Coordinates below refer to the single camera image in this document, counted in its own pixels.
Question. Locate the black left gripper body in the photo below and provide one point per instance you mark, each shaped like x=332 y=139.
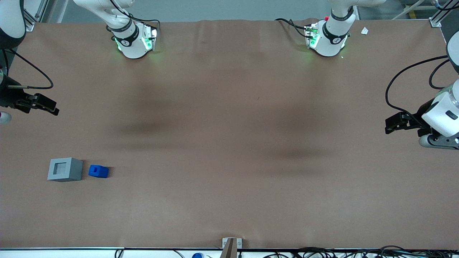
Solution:
x=421 y=112

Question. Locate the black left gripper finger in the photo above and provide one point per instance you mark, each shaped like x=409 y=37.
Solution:
x=403 y=128
x=398 y=119

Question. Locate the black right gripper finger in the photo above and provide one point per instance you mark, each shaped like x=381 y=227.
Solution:
x=46 y=110
x=46 y=100

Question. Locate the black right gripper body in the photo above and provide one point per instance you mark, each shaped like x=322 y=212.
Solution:
x=8 y=97

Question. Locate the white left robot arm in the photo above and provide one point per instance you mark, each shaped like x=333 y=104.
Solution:
x=331 y=41

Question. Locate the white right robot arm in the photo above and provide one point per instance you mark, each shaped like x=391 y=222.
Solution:
x=133 y=44

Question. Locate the gray square base block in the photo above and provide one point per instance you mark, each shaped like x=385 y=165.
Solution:
x=72 y=169

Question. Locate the blue plastic part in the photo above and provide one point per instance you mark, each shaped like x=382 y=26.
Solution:
x=100 y=172

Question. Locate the small white paper scrap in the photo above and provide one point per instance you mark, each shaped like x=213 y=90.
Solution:
x=364 y=30

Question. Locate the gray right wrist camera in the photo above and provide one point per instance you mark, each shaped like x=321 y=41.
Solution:
x=4 y=118

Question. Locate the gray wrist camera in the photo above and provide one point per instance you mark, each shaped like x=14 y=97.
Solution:
x=435 y=142
x=4 y=118

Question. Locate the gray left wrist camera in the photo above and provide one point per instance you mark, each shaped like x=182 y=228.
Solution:
x=435 y=142

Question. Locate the aluminium frame profile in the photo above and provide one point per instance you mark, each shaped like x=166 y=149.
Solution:
x=36 y=14
x=436 y=19

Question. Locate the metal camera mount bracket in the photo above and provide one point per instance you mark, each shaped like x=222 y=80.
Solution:
x=231 y=247

